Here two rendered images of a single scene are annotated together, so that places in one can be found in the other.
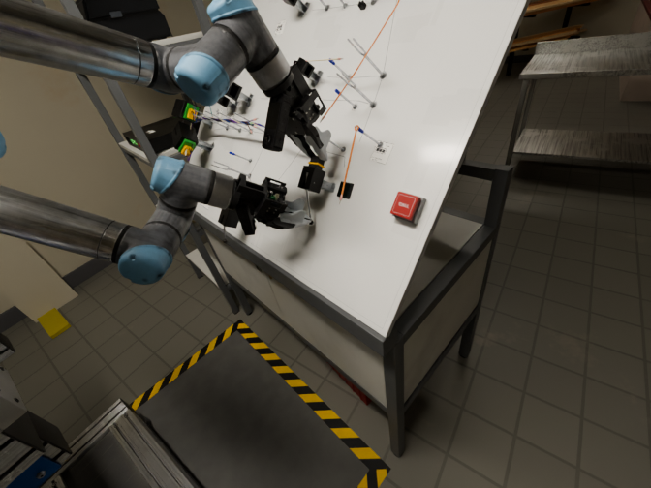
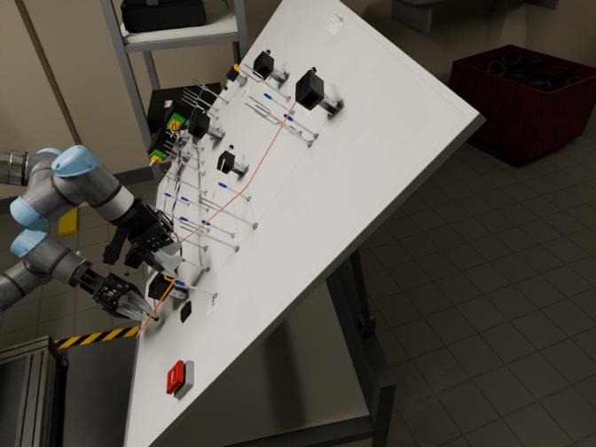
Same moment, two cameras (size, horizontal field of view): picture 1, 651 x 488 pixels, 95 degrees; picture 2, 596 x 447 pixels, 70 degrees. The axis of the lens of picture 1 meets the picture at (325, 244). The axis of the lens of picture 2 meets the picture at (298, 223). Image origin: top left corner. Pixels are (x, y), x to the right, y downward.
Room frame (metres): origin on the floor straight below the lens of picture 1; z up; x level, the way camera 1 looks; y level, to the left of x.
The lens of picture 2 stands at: (0.22, -0.65, 1.88)
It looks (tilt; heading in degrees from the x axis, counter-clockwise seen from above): 39 degrees down; 29
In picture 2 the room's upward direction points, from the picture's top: 4 degrees counter-clockwise
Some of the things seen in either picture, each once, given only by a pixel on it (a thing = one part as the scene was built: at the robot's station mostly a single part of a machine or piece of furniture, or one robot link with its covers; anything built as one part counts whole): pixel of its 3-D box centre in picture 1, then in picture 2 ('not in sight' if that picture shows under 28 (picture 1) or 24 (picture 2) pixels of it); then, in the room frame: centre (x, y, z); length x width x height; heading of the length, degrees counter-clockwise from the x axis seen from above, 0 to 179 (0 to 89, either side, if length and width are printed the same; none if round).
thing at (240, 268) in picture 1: (239, 263); not in sight; (1.09, 0.41, 0.60); 0.55 x 0.02 x 0.39; 37
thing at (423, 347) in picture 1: (325, 250); (256, 316); (1.05, 0.00, 0.60); 1.17 x 0.58 x 0.40; 37
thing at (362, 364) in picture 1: (320, 326); not in sight; (0.65, 0.08, 0.60); 0.55 x 0.03 x 0.39; 37
